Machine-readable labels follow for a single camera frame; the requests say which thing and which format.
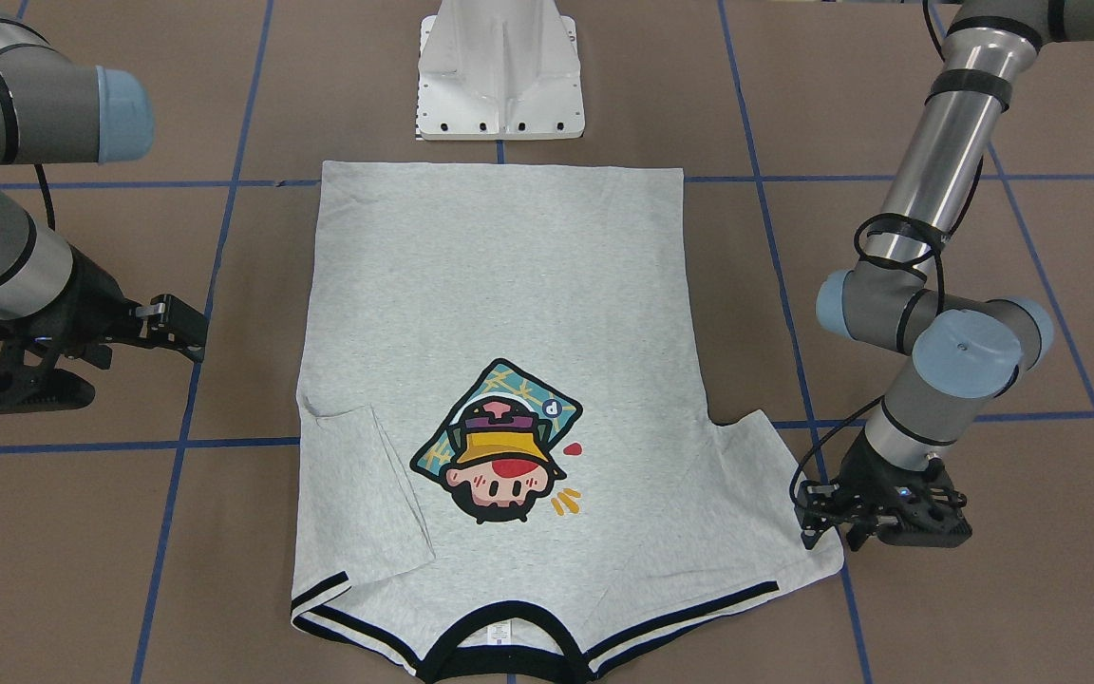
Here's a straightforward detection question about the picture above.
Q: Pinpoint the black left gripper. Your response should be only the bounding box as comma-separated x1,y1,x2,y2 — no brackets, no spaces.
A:
796,434,973,553

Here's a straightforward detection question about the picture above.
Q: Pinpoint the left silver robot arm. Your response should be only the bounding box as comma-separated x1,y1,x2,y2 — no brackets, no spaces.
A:
789,1,1094,550

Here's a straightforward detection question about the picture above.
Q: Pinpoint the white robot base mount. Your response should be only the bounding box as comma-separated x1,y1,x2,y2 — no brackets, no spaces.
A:
414,1,586,142

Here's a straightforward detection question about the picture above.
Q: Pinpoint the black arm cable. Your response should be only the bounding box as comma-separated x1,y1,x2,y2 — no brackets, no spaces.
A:
32,163,58,233
789,0,999,514

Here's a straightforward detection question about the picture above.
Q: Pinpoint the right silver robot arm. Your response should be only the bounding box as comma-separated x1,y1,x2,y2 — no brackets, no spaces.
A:
0,12,208,415

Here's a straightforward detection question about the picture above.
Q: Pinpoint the grey cartoon print t-shirt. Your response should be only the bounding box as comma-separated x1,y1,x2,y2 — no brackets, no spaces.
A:
291,161,845,683

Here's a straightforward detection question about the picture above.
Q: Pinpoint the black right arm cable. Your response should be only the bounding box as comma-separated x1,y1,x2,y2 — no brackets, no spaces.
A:
32,163,58,233

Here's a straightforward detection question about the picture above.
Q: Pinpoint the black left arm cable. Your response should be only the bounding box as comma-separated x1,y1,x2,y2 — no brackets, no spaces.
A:
789,0,999,514

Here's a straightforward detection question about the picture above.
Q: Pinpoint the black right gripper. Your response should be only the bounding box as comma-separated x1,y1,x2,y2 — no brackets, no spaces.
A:
0,251,208,415

